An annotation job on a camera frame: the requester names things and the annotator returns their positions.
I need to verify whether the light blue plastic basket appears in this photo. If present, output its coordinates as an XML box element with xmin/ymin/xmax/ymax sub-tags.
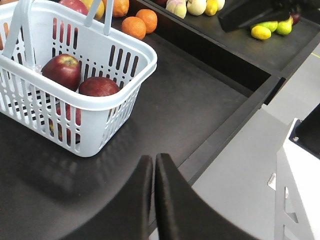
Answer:
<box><xmin>0</xmin><ymin>0</ymin><xmax>157</xmax><ymax>157</ymax></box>

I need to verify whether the yellow lemon by melons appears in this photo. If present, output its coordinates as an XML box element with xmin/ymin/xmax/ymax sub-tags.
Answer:
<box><xmin>204</xmin><ymin>0</ymin><xmax>218</xmax><ymax>17</ymax></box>

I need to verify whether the large orange with navel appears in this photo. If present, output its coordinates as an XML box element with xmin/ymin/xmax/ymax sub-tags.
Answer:
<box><xmin>112</xmin><ymin>0</ymin><xmax>130</xmax><ymax>18</ymax></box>

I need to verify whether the small orange right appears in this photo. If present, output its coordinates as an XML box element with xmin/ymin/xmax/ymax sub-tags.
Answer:
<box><xmin>135</xmin><ymin>9</ymin><xmax>158</xmax><ymax>34</ymax></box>

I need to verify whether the black right display tray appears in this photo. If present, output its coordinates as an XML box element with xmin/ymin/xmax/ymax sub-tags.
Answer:
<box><xmin>130</xmin><ymin>0</ymin><xmax>320</xmax><ymax>78</ymax></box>

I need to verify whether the yellow orange fruit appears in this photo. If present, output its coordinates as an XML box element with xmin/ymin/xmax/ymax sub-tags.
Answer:
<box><xmin>81</xmin><ymin>0</ymin><xmax>105</xmax><ymax>21</ymax></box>

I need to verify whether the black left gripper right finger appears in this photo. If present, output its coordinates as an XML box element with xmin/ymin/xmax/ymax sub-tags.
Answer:
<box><xmin>154</xmin><ymin>153</ymin><xmax>254</xmax><ymax>240</ymax></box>

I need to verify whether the pink red apple right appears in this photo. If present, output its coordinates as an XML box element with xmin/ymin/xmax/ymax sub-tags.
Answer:
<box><xmin>58</xmin><ymin>0</ymin><xmax>89</xmax><ymax>15</ymax></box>

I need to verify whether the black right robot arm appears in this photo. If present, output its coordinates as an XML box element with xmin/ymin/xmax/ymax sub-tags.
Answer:
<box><xmin>218</xmin><ymin>0</ymin><xmax>320</xmax><ymax>32</ymax></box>

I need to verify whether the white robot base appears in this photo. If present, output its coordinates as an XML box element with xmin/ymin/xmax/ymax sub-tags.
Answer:
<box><xmin>274</xmin><ymin>106</ymin><xmax>320</xmax><ymax>240</ymax></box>

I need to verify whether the small orange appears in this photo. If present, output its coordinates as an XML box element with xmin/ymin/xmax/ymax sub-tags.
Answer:
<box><xmin>121</xmin><ymin>16</ymin><xmax>147</xmax><ymax>40</ymax></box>
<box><xmin>135</xmin><ymin>9</ymin><xmax>158</xmax><ymax>34</ymax></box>

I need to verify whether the black wooden fruit display table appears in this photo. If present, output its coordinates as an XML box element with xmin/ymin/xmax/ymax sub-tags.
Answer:
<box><xmin>0</xmin><ymin>32</ymin><xmax>285</xmax><ymax>240</ymax></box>

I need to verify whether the pink peach in tray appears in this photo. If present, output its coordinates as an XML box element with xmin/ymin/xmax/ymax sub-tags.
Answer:
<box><xmin>165</xmin><ymin>0</ymin><xmax>187</xmax><ymax>19</ymax></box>

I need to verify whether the white melon lower left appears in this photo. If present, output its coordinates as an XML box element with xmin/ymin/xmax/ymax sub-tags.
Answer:
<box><xmin>186</xmin><ymin>0</ymin><xmax>207</xmax><ymax>16</ymax></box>

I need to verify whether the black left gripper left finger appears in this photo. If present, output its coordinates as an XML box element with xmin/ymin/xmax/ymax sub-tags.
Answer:
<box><xmin>64</xmin><ymin>155</ymin><xmax>153</xmax><ymax>240</ymax></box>

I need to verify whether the green pear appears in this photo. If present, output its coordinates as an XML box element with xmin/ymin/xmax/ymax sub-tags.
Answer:
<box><xmin>275</xmin><ymin>17</ymin><xmax>293</xmax><ymax>36</ymax></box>

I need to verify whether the small orange left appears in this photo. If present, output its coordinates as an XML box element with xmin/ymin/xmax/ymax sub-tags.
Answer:
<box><xmin>121</xmin><ymin>16</ymin><xmax>147</xmax><ymax>40</ymax></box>

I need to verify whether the yellow lemon front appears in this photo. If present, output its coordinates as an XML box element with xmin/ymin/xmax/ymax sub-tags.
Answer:
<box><xmin>250</xmin><ymin>25</ymin><xmax>272</xmax><ymax>41</ymax></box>

